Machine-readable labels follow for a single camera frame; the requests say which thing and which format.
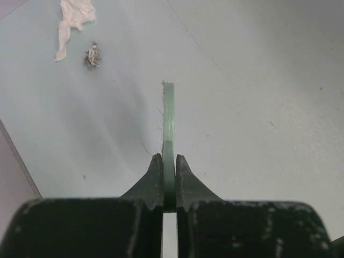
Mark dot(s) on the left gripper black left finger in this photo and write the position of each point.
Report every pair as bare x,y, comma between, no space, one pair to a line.
128,226

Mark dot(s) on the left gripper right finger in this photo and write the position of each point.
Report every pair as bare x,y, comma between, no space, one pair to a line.
208,226

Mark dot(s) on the green hand brush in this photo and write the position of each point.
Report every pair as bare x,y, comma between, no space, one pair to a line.
167,154

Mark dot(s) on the small grey paper scrap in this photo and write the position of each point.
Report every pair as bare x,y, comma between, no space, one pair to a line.
93,56

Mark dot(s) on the white paper scrap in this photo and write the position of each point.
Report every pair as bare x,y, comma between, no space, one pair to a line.
74,14

